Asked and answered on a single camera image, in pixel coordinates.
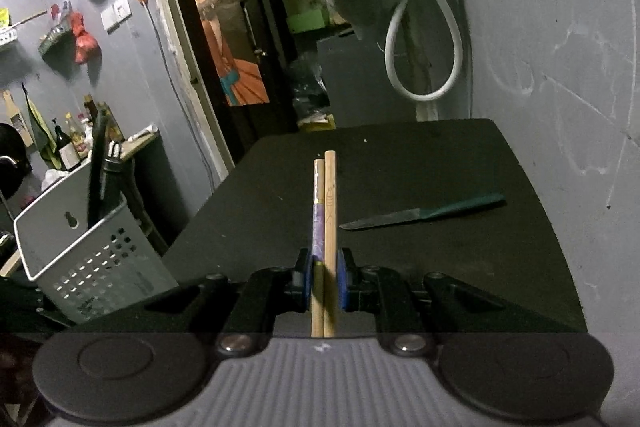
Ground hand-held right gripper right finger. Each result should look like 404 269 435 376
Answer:
336 248 506 355

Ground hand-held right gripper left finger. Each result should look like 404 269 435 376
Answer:
144 248 313 355

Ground purple-banded wooden chopstick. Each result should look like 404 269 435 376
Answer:
310 158 327 339

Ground plain wooden chopstick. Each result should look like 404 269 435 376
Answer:
322 150 338 339

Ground white perforated utensil basket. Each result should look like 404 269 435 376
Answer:
12 159 178 325

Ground dark door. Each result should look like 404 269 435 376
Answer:
150 0 301 152

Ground dark grey cabinet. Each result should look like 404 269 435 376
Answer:
316 34 418 130

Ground pile of dark plastic bags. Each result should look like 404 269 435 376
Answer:
289 57 331 120

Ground painted figure poster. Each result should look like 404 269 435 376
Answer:
181 0 271 108

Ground white tube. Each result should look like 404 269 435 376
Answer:
126 123 158 142

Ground green box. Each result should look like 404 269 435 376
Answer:
287 9 328 34

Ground dark glass bottle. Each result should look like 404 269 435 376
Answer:
50 118 82 172

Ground clear sauce bottle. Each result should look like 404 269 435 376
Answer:
64 111 87 152

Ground green hanging cloth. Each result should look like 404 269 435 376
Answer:
22 84 58 170

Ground black pan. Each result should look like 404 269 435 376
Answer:
0 122 32 208

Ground red plastic bag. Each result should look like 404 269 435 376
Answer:
70 11 101 65

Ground wooden board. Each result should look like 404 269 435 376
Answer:
2 89 26 148

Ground green-handled knife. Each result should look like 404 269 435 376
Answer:
339 193 506 232

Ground thin wall cable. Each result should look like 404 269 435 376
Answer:
145 2 216 188

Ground white hose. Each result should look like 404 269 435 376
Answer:
384 0 464 102

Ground pale door frame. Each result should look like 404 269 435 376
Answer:
134 0 236 188

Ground white wall switch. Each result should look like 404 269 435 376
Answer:
100 0 133 34

